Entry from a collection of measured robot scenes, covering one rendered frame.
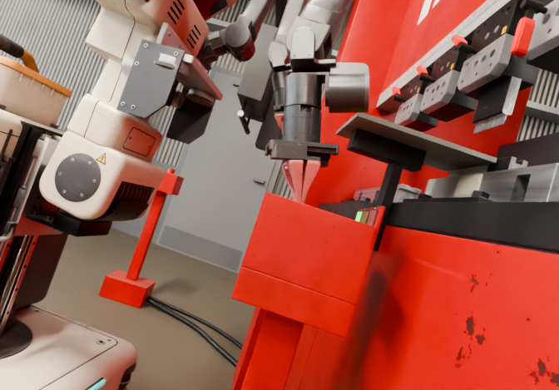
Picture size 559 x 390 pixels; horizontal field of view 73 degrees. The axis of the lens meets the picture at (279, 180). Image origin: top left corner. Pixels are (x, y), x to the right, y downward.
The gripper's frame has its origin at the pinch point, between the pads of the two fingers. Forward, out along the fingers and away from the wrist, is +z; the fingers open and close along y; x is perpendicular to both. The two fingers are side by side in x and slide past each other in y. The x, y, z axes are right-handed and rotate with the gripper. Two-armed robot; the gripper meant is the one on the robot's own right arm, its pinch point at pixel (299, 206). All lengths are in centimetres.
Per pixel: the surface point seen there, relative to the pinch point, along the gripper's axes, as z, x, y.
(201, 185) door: -31, 381, -32
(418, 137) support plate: -13.4, 6.2, 22.5
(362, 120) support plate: -16.3, 8.1, 12.7
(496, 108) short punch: -21.5, 10.1, 41.0
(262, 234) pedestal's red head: 4.2, -3.9, -5.7
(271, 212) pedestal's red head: 1.1, -4.2, -4.6
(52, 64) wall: -177, 440, -225
